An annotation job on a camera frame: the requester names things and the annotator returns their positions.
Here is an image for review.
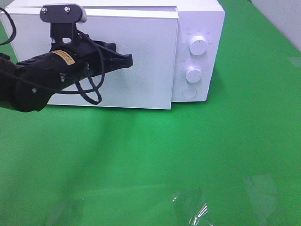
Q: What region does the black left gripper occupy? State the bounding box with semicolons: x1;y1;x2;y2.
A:
50;35;133;80

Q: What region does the white microwave door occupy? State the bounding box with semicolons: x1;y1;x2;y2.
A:
6;3;179;109

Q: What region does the white microwave knob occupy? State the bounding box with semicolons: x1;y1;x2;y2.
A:
189;34;208;56
185;66;202;83

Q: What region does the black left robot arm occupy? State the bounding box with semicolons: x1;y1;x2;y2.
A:
0;32;133;113

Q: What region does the white microwave oven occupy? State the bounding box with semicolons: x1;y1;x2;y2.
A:
4;0;226;110

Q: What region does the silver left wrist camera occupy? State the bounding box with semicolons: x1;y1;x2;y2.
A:
40;3;87;47

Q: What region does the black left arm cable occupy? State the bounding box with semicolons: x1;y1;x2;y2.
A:
0;8;106;105

